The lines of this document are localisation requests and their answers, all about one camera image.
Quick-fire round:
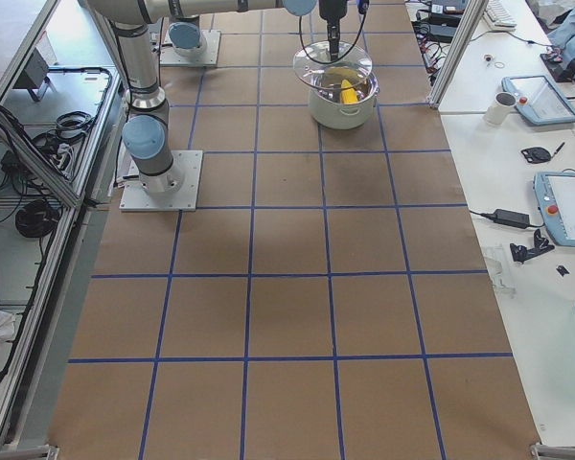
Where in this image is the teach pendant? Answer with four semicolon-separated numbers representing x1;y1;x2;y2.
501;75;575;126
533;172;575;247

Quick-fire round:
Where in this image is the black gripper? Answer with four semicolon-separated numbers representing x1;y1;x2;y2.
318;0;348;61

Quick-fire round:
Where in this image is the upper teach pendant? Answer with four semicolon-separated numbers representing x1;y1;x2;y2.
501;75;575;126

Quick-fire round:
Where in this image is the yellow corn cob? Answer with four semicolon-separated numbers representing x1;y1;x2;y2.
340;80;358;104

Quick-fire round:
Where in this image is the clear plastic holder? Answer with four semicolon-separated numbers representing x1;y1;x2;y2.
481;245;516;296

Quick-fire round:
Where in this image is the black bracket part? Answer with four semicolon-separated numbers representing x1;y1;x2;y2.
509;229;555;264

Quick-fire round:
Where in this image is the white mug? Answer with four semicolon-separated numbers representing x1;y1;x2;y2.
483;91;517;126

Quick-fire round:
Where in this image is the white keyboard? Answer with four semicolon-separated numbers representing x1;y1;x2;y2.
483;0;517;31

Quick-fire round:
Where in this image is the coiled black cable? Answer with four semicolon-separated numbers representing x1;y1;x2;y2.
14;198;61;239

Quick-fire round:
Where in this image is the aluminium frame post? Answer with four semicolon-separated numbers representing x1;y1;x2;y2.
427;0;488;109

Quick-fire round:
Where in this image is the glass pot lid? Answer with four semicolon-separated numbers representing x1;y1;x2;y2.
293;41;373;90

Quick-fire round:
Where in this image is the pale green cooking pot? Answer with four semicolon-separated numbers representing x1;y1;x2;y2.
308;74;380;130

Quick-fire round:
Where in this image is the lower teach pendant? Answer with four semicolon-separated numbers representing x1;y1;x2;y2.
533;172;575;247

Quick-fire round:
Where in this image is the black round case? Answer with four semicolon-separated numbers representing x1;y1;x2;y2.
520;147;552;164

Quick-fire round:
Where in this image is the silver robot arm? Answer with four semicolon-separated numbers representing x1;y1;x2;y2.
168;15;206;58
89;0;347;113

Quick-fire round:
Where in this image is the grey box on stand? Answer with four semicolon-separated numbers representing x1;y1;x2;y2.
13;48;51;102

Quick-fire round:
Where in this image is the black power adapter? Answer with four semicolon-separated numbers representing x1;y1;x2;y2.
493;209;531;229

